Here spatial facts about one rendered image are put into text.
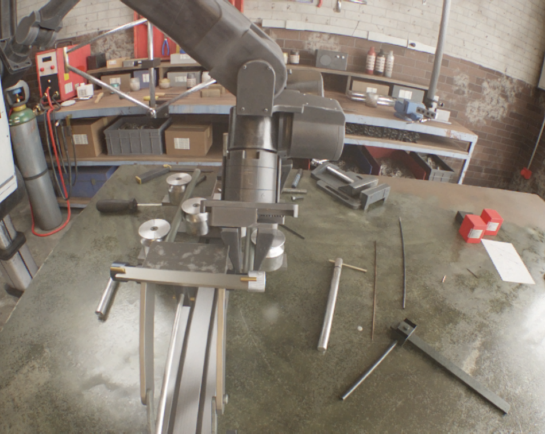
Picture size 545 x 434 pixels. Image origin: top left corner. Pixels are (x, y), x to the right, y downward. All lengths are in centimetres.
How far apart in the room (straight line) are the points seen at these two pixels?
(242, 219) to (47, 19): 74
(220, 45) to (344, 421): 42
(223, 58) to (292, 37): 225
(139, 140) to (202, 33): 180
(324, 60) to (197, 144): 115
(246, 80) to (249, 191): 11
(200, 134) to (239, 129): 161
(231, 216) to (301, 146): 10
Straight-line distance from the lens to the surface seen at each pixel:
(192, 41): 30
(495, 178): 380
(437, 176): 233
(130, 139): 209
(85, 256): 61
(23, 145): 224
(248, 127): 32
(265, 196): 32
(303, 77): 51
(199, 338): 40
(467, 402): 48
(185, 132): 196
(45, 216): 244
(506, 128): 361
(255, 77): 29
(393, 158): 262
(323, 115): 33
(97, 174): 233
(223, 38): 29
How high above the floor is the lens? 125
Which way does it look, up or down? 34 degrees down
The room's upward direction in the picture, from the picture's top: 5 degrees clockwise
